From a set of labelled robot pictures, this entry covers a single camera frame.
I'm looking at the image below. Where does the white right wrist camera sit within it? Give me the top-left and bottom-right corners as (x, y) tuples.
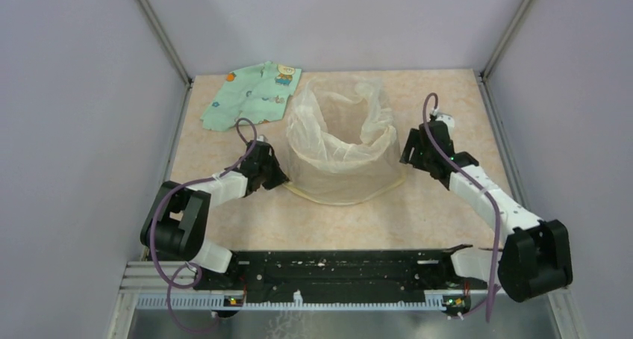
(430, 109), (455, 132)

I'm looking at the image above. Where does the left aluminium frame post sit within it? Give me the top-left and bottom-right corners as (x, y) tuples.
(135, 0), (192, 87)

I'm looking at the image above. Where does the aluminium frame post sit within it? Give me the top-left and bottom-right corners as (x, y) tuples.
(480, 0), (536, 83)
(135, 0), (192, 87)

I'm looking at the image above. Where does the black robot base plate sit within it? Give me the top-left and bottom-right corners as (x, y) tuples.
(194, 248), (487, 305)

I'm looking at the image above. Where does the translucent yellowish trash bag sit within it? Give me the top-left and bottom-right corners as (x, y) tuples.
(286, 75), (405, 205)

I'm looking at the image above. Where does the grey slotted cable duct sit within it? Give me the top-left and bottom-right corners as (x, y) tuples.
(137, 291), (446, 311)

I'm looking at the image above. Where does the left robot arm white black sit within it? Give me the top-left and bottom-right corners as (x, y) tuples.
(140, 140), (289, 289)

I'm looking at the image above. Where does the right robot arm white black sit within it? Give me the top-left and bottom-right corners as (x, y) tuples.
(400, 120), (573, 302)

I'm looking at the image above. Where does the right aluminium frame post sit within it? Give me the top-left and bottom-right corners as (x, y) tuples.
(480, 0), (536, 83)

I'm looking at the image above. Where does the green patterned cloth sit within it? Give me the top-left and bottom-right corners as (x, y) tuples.
(201, 61), (302, 131)

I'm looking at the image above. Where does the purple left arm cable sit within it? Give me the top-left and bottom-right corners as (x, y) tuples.
(148, 118), (259, 335)

